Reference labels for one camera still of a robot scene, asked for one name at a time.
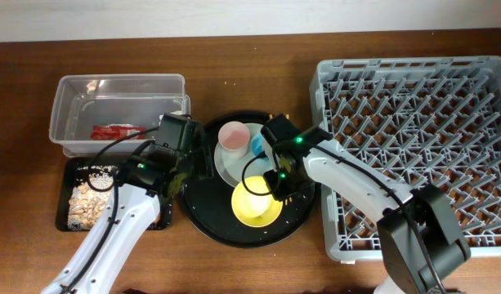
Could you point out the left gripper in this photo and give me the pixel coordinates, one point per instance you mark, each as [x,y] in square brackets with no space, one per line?
[203,162]

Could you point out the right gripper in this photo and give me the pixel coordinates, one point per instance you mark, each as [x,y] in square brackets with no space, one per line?
[278,187]

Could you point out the pink cup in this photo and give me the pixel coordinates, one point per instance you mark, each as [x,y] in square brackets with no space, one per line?
[234,138]

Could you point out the yellow bowl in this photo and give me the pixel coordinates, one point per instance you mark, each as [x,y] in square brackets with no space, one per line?
[252,210]

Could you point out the blue cup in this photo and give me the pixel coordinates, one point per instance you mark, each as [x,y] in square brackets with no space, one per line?
[258,148]

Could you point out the red snack wrapper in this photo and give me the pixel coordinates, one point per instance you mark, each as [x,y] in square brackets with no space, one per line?
[114,131]

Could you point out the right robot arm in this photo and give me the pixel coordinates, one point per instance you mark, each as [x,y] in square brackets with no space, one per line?
[420,237]

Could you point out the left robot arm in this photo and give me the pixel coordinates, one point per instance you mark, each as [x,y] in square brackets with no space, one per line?
[145,182]

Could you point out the grey dishwasher rack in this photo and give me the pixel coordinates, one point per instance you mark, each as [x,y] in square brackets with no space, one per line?
[423,121]

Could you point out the grey plate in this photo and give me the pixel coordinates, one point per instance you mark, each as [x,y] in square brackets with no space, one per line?
[230,169]

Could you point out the round black serving tray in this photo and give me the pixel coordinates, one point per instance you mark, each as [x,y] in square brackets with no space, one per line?
[208,202]

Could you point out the clear plastic bin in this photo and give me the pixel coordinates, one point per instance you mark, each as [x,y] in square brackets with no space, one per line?
[84,101]

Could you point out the black rectangular tray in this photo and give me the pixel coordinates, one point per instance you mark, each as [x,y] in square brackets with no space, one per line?
[75,173]

